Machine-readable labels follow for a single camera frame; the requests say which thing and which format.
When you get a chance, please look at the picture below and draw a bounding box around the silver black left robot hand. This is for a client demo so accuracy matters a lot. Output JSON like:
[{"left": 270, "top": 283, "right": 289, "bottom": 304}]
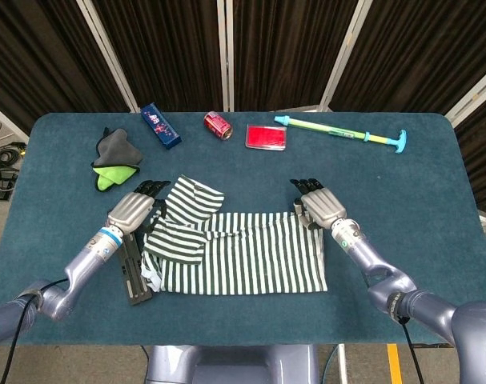
[{"left": 106, "top": 179, "right": 172, "bottom": 237}]

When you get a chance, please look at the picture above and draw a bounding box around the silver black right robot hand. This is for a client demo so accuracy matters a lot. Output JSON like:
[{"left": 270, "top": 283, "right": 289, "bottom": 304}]
[{"left": 289, "top": 178, "right": 347, "bottom": 232}]

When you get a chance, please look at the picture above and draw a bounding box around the green white striped T-shirt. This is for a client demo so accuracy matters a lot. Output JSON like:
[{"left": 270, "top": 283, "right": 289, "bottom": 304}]
[{"left": 140, "top": 174, "right": 329, "bottom": 296}]

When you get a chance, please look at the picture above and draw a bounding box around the green grey microfiber cloth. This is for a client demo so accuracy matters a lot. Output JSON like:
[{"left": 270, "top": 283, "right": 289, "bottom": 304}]
[{"left": 90, "top": 126, "right": 144, "bottom": 193}]

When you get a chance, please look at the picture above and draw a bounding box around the black folding laptop stand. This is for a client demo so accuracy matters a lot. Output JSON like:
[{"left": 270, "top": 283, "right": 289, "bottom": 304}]
[{"left": 120, "top": 234, "right": 154, "bottom": 307}]

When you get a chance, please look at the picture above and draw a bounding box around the green blue toy water pump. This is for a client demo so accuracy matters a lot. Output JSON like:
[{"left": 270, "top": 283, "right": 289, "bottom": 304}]
[{"left": 274, "top": 114, "right": 408, "bottom": 154}]

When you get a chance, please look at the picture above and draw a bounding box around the dark blue rectangular box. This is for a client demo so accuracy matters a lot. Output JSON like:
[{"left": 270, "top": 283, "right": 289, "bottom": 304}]
[{"left": 140, "top": 102, "right": 183, "bottom": 151}]

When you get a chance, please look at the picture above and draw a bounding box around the red ink pad case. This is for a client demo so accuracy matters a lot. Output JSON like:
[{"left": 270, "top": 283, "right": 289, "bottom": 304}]
[{"left": 244, "top": 123, "right": 288, "bottom": 153}]

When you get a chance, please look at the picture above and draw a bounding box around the red soda can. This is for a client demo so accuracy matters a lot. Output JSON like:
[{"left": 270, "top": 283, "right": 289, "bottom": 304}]
[{"left": 203, "top": 110, "right": 234, "bottom": 142}]

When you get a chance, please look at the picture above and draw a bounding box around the dark brown pleated curtain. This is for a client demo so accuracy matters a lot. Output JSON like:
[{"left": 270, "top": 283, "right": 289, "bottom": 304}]
[
  {"left": 452, "top": 94, "right": 486, "bottom": 217},
  {"left": 0, "top": 0, "right": 132, "bottom": 135},
  {"left": 90, "top": 0, "right": 229, "bottom": 113},
  {"left": 330, "top": 0, "right": 486, "bottom": 115},
  {"left": 232, "top": 0, "right": 360, "bottom": 113}
]

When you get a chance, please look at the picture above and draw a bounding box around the white table leg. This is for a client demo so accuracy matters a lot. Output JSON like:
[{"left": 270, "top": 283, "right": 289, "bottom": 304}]
[{"left": 337, "top": 343, "right": 348, "bottom": 384}]

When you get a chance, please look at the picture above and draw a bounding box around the yellow floor tape strip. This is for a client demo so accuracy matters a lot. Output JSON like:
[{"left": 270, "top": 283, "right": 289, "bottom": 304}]
[{"left": 386, "top": 342, "right": 402, "bottom": 384}]

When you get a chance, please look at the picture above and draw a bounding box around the grey-blue robot torso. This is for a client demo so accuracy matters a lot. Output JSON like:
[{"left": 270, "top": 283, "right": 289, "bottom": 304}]
[{"left": 144, "top": 343, "right": 322, "bottom": 384}]

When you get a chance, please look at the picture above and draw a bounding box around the black floor cable bundle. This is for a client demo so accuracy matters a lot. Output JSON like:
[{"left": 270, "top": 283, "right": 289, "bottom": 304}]
[{"left": 0, "top": 114, "right": 27, "bottom": 201}]

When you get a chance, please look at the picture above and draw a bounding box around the white partition frame post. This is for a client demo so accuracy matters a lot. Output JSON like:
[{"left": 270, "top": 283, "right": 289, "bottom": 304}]
[
  {"left": 216, "top": 0, "right": 235, "bottom": 113},
  {"left": 76, "top": 0, "right": 142, "bottom": 114},
  {"left": 444, "top": 74, "right": 486, "bottom": 126},
  {"left": 0, "top": 98, "right": 30, "bottom": 145},
  {"left": 319, "top": 0, "right": 375, "bottom": 113}
]

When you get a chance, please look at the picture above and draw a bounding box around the blue cable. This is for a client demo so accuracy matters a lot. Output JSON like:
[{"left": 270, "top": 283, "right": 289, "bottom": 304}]
[{"left": 321, "top": 343, "right": 342, "bottom": 384}]

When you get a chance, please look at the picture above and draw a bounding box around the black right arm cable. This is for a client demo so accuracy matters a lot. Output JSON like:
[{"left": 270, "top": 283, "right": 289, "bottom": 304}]
[{"left": 400, "top": 315, "right": 426, "bottom": 384}]

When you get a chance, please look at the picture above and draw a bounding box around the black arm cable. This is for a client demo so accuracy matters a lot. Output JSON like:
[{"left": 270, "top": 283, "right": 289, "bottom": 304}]
[
  {"left": 400, "top": 315, "right": 426, "bottom": 384},
  {"left": 0, "top": 279, "right": 70, "bottom": 384}
]

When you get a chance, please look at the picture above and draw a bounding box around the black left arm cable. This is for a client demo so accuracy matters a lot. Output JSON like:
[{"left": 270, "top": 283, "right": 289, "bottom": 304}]
[{"left": 0, "top": 279, "right": 70, "bottom": 384}]

